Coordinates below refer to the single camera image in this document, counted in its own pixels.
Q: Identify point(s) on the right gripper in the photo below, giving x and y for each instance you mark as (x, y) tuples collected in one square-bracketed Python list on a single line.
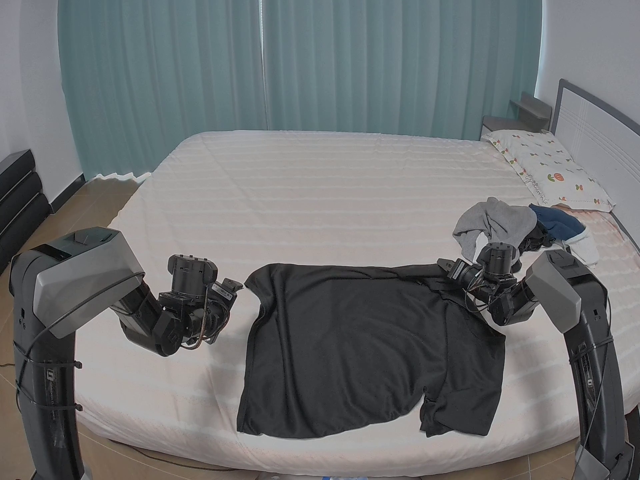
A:
[(470, 279)]

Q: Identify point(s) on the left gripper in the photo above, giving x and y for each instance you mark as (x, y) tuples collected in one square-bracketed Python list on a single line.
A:
[(212, 318)]

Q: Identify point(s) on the black T-shirt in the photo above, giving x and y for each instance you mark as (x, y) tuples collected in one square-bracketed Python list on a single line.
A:
[(360, 348)]

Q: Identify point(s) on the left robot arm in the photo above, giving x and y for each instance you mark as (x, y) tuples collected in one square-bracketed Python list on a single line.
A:
[(85, 268)]

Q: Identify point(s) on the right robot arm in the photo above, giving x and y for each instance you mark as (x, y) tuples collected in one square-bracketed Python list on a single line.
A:
[(555, 288)]

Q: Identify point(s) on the bed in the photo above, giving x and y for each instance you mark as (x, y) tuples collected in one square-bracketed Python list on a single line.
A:
[(325, 193)]

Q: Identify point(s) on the grey knitted garment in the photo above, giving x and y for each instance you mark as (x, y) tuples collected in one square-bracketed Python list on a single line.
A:
[(500, 220)]

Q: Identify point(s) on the black shiny garment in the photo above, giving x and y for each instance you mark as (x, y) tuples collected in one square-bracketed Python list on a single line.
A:
[(537, 238)]

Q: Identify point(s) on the dark blue garment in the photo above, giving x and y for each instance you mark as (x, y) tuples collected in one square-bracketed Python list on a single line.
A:
[(560, 223)]

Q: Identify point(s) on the white garment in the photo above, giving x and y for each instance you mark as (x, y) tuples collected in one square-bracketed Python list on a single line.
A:
[(585, 248)]

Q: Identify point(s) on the white printed pillow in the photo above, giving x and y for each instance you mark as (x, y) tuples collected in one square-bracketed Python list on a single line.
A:
[(550, 168)]

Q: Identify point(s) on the grey bedside table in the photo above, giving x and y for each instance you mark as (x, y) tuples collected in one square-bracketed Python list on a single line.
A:
[(525, 110)]

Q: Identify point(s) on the blue-green curtain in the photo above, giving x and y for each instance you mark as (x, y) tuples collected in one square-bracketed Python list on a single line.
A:
[(400, 53), (165, 68)]

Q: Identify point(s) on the black chest of drawers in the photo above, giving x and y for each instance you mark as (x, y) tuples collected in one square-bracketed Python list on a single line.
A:
[(20, 198)]

